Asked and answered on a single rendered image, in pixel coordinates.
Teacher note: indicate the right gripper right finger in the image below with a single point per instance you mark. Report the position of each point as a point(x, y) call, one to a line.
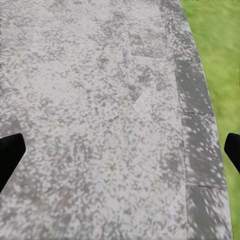
point(232, 149)

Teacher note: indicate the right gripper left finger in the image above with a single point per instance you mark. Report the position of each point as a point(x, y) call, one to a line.
point(12, 149)

